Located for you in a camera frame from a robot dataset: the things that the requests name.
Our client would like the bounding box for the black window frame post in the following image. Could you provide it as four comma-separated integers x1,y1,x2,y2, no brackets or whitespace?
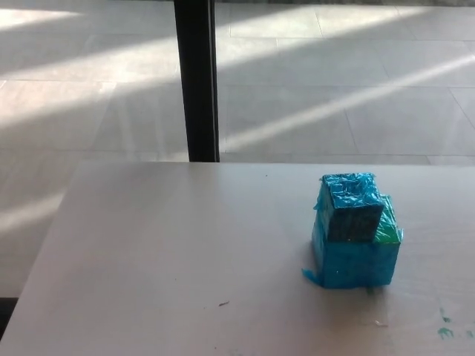
173,0,221,163

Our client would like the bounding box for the small blue taped cube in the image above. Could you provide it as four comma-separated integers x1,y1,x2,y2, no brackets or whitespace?
318,171,384,244

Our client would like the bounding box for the big blue taped cube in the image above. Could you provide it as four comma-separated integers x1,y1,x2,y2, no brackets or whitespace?
301,192,404,289

